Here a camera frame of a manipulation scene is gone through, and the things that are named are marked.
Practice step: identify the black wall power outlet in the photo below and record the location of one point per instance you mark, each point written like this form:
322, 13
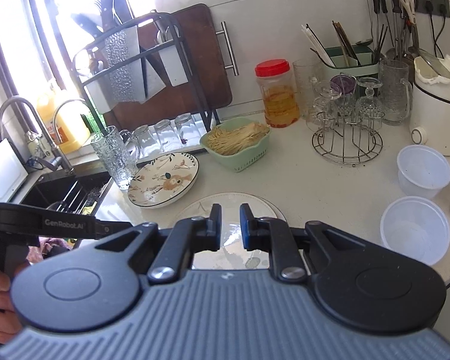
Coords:
433, 2

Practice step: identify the textured glass pitcher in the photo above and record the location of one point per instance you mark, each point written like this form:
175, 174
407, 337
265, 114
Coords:
393, 93

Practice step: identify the translucent plastic bowl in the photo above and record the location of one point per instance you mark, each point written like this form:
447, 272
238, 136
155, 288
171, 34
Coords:
423, 168
416, 232

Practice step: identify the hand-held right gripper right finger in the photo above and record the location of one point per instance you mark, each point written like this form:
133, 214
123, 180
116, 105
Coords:
246, 228

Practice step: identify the green utensil holder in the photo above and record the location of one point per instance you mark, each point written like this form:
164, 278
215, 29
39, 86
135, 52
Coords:
363, 65

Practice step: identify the black dish rack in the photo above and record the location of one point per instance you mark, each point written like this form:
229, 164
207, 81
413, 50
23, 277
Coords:
180, 41

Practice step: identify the grey kitchen faucet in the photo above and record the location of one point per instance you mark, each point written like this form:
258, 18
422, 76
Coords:
11, 105

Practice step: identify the white electric cooker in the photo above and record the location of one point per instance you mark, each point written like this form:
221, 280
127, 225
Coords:
438, 116

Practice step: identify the floral plate with dark rim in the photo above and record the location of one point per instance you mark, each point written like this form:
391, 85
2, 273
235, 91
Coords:
165, 180

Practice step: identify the green bowl with noodles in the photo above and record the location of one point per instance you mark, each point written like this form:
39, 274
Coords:
243, 155

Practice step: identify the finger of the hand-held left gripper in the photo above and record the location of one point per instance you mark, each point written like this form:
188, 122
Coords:
114, 229

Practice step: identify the brown wooden cutting board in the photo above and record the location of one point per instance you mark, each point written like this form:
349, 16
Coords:
202, 71

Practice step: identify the clear jar with red lid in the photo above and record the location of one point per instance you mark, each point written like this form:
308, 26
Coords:
279, 101

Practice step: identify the brown chopsticks bundle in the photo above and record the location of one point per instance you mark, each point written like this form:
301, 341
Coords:
344, 43

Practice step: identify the textured glass mug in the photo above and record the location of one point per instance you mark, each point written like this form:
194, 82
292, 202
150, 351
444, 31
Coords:
114, 157

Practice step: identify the patterned cloth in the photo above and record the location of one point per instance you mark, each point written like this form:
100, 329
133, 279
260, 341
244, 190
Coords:
54, 249

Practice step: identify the small clear stemmed glass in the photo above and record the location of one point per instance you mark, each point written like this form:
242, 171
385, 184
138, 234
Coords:
369, 95
326, 99

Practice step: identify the upturned clear drinking glass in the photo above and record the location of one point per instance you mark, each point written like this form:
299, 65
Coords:
146, 140
167, 133
187, 127

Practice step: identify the tall clear glass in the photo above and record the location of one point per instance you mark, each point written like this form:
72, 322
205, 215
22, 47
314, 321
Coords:
305, 82

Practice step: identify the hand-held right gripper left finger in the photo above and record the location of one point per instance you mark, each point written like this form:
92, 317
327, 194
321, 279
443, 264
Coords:
215, 228

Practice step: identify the chrome slim faucet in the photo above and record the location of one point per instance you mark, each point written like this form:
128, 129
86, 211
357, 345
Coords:
69, 105

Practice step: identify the white rack holder box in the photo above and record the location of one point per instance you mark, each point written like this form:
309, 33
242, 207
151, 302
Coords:
174, 65

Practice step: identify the yellow detergent bottle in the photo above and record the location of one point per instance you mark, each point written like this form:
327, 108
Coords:
65, 127

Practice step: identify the clear textured rack holder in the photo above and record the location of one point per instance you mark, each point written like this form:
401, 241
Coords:
125, 67

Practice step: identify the bundle of dried noodles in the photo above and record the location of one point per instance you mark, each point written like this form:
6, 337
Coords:
236, 137

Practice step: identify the purple glass cup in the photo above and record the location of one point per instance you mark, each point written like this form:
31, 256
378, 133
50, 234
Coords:
341, 84

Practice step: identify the black kitchen sink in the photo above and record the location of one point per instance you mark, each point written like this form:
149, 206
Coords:
45, 191

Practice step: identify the white plastic cutting board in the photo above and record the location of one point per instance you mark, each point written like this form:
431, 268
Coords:
5, 172

